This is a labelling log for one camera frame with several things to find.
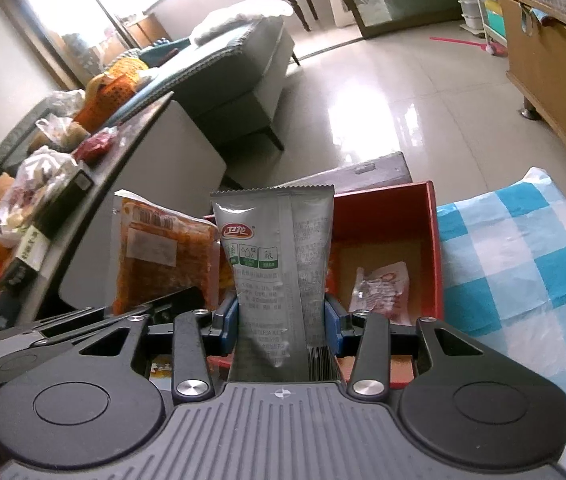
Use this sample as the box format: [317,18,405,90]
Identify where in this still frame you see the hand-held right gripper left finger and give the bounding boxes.
[70,297,240,403]

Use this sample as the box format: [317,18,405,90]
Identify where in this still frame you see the dark flat box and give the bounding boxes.
[33,167,95,241]

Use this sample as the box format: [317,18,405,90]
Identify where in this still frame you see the crumpled white plastic bag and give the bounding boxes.
[50,89,86,121]

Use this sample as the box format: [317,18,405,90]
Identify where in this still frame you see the white rack trolley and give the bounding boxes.
[458,0,511,43]

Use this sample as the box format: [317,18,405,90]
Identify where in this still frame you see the large white plastic bag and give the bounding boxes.
[0,147,79,248]

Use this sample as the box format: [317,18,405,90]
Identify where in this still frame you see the yellow mesh basket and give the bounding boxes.
[103,56,146,88]

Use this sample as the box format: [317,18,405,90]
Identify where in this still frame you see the brown wooden cupboard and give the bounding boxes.
[128,12,174,51]

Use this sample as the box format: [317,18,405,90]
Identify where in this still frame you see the white fluffy blanket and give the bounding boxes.
[190,0,294,46]

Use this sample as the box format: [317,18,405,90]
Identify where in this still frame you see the dark brown low stool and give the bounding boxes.
[283,151,414,196]

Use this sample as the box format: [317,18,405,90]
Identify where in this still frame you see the small white plastic bag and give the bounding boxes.
[36,115,91,153]

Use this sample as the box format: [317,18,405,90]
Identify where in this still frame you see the teal storage box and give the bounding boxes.
[483,0,506,36]

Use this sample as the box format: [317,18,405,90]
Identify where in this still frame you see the light blue cloth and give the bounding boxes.
[518,2,556,28]

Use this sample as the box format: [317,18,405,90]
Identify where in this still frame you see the grey snack packet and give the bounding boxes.
[211,184,339,383]

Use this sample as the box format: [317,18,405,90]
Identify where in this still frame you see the orange snack packet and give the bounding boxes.
[112,189,221,316]

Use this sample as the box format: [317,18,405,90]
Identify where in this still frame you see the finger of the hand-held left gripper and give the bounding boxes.
[33,286,206,351]

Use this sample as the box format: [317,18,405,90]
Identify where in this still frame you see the orange plastic basket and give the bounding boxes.
[73,67,146,133]

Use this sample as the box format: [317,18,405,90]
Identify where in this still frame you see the pink fly swatter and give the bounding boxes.
[430,36,506,57]

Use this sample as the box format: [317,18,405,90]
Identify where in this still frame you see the wooden cabinet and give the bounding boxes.
[490,0,566,221]

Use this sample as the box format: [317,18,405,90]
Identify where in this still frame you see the white stacked containers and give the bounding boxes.
[459,0,486,31]

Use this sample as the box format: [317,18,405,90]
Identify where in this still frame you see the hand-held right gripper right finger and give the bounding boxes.
[324,294,501,403]

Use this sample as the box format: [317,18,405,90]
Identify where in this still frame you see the red cardboard box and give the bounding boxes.
[203,181,444,391]

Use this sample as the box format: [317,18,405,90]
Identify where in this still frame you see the grey coffee table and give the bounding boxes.
[0,91,228,346]

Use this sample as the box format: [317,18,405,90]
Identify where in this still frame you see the grey green sofa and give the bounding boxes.
[0,10,301,176]

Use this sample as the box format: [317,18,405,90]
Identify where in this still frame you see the clear red print snack packet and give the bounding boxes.
[348,260,414,326]

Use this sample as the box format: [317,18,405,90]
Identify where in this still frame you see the blue white checkered cloth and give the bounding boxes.
[435,166,566,480]

